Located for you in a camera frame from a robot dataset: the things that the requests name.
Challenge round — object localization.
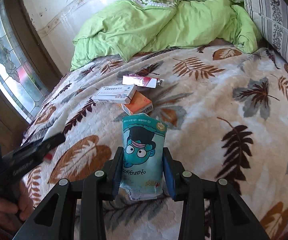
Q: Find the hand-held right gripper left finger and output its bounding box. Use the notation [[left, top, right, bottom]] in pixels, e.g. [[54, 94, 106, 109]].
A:
[[12, 146, 123, 240]]

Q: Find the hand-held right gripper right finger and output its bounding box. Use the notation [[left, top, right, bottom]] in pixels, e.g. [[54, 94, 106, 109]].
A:
[[162, 148, 272, 240]]

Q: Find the teal cartoon tissue packet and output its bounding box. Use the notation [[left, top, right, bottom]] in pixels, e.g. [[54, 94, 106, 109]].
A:
[[121, 114, 168, 201]]

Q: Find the orange barcode box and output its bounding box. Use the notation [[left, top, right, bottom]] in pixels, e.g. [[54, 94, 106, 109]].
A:
[[121, 91, 153, 115]]

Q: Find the long white medicine box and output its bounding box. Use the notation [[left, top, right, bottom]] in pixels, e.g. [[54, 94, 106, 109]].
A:
[[91, 85, 137, 105]]

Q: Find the red cigarette packet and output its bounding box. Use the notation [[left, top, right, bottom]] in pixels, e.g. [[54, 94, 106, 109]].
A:
[[123, 75, 165, 89]]

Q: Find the person's left hand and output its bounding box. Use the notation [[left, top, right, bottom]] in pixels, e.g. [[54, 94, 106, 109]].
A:
[[0, 180, 34, 221]]

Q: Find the red white wrapper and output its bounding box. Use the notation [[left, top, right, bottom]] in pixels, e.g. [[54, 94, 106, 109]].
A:
[[43, 149, 56, 162]]

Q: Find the leaf print fleece blanket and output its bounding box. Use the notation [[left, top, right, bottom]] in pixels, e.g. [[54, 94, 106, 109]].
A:
[[21, 44, 288, 240]]

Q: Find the stained glass window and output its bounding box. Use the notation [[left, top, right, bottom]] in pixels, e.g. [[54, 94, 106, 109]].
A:
[[0, 0, 63, 140]]

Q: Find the green duvet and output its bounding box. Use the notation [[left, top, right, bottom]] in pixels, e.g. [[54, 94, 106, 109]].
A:
[[70, 0, 263, 72]]

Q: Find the striped floral pillow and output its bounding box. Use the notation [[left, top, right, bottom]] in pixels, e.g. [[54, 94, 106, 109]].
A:
[[244, 0, 288, 85]]

